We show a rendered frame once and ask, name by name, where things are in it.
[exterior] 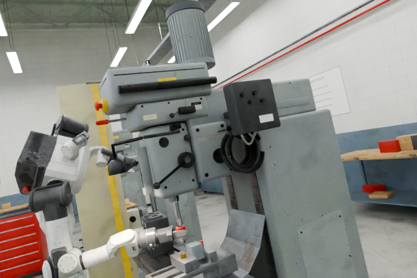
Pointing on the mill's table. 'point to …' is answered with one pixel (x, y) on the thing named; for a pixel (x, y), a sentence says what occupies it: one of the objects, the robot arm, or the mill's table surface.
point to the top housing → (110, 88)
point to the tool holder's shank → (177, 215)
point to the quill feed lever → (185, 159)
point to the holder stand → (156, 219)
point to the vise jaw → (188, 264)
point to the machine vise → (215, 269)
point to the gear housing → (152, 116)
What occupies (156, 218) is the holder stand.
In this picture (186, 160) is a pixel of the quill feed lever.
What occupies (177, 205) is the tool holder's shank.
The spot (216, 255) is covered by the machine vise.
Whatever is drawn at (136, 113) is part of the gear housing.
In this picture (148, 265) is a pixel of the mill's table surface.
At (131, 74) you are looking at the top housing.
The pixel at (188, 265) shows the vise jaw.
